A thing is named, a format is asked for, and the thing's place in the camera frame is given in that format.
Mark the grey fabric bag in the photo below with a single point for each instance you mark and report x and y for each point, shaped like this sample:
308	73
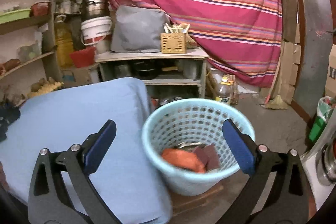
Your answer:
138	30

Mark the maroon scouring pad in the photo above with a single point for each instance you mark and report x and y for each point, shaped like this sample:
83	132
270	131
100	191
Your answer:
201	155
213	162

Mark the orange mesh bag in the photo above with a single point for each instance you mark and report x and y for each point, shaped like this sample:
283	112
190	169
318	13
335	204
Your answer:
183	159

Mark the straw broom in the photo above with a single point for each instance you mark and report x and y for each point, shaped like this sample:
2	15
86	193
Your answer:
275	103

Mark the red plastic basket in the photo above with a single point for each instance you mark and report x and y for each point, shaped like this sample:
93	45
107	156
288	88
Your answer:
83	58

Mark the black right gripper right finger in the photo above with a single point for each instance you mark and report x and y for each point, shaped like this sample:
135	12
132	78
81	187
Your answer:
277	190

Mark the light blue plastic basket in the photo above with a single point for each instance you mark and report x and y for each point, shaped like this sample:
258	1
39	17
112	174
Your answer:
192	120

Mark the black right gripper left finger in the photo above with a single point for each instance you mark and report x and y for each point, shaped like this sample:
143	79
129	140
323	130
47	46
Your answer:
49	201

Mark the green trash bag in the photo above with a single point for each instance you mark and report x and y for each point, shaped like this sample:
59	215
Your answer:
325	108

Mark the wall shelf boards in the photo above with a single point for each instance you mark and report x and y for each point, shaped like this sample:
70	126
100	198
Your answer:
49	59

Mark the cardboard box under basket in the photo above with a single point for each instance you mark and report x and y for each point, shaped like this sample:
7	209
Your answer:
72	77

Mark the yellow egg tray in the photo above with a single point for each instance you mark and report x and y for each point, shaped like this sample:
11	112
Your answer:
37	89

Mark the cooking oil bottle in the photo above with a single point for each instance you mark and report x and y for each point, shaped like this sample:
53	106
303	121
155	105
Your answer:
225	91

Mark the grey wooden shelf unit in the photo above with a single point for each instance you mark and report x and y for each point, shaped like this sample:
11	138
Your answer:
157	69

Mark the large yellow oil jug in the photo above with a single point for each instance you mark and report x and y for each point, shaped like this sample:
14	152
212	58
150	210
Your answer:
63	41

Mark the yellow chopstick basket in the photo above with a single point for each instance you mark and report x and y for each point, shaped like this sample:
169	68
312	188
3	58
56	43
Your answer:
173	40

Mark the steel pot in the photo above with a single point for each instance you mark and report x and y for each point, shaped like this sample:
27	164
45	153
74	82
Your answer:
94	8

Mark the grey metal door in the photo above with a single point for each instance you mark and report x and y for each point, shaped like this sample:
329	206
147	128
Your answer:
316	23

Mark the white plastic bucket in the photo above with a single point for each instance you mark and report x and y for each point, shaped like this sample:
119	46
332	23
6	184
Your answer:
97	33

